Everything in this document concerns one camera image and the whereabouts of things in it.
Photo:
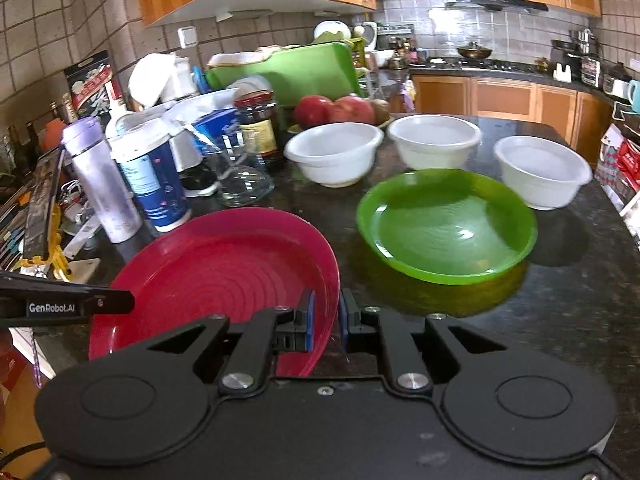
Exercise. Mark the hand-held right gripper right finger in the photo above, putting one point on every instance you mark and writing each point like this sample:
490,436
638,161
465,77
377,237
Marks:
344,321

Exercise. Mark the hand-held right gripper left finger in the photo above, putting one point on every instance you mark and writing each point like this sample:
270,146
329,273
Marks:
309,321

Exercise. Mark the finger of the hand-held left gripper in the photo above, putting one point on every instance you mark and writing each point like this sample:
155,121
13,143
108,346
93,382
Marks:
60,302

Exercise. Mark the red plastic plate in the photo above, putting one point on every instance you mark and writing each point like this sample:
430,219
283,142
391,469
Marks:
210,270

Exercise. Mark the green plastic plate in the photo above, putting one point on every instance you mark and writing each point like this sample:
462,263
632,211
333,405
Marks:
445,230

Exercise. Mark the white plastic bowl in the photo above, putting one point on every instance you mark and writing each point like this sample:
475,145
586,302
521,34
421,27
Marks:
432,150
332,160
542,180

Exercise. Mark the long dark box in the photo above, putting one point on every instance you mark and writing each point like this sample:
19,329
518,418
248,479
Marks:
42,205

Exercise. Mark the purple water bottle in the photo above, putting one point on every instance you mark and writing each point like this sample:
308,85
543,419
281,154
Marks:
102,180

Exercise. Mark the blue and white paper cup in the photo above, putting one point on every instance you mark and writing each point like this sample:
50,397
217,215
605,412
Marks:
155,185

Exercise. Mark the clear glass cup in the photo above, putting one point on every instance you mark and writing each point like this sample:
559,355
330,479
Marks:
240,182

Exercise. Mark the black round lid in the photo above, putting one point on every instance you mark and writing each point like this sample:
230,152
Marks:
199,181

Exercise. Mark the dark sauce jar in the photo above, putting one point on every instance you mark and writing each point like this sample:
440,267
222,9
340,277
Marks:
257,127

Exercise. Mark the clear bottle with red cap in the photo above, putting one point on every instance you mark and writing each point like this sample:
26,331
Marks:
117,105

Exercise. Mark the brown kiwi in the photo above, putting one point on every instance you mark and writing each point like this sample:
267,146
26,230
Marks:
381,110

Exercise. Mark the blue tissue pack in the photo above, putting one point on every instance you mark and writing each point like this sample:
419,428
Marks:
217,127

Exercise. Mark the black printed box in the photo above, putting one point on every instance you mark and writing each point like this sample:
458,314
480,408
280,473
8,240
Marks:
90,82

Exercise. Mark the purple hanging cloth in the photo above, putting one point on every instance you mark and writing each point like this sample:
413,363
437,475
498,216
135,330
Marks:
408,97

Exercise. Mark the white foam container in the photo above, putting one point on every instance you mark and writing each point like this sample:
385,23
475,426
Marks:
150,77

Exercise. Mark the stack of white dishes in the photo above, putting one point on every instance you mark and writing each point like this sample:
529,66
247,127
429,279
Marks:
250,85

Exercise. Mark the green cutting board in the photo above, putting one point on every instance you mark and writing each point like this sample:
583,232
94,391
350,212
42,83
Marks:
305,75

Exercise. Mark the wooden base cabinets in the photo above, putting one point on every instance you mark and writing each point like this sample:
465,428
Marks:
500,100

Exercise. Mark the white cloth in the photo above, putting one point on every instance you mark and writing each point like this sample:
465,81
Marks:
250,56

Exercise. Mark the white electric kettle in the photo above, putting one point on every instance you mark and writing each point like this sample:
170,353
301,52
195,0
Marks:
369,35

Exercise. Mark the white round cooker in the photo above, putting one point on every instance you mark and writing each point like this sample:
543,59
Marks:
331,29

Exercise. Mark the black gas stove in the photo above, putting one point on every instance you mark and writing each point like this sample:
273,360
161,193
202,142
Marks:
495,65

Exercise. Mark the dark wok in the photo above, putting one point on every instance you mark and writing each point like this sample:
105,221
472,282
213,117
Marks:
474,51

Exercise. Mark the red printed bags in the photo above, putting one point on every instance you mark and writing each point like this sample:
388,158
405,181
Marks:
622,170

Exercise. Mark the black coffee machine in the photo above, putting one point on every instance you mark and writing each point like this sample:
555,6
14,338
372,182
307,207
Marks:
565,52

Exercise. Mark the black range hood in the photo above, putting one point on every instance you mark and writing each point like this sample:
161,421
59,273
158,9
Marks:
495,4

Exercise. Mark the teal mug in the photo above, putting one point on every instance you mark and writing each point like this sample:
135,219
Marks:
634,96

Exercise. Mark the steel pots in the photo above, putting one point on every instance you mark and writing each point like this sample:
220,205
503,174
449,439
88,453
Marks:
585,42

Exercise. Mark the white wall socket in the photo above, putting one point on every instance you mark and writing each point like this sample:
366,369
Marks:
187,37

